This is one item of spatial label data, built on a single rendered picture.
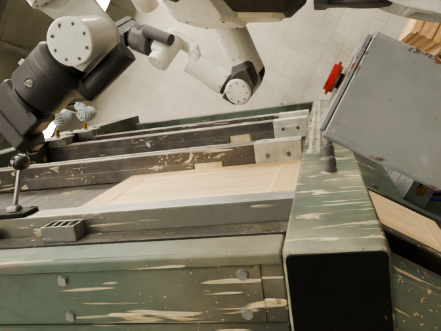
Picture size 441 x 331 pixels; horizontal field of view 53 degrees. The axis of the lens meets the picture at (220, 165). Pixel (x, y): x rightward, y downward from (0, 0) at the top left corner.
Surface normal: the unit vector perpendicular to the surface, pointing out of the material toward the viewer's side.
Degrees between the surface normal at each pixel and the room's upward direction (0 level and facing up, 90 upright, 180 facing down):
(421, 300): 90
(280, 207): 90
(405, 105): 90
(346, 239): 58
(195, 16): 101
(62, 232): 89
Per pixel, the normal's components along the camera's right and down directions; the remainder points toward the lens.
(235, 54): -0.33, 0.50
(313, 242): -0.14, -0.97
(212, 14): -0.25, 0.84
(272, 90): -0.14, 0.04
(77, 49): -0.11, 0.33
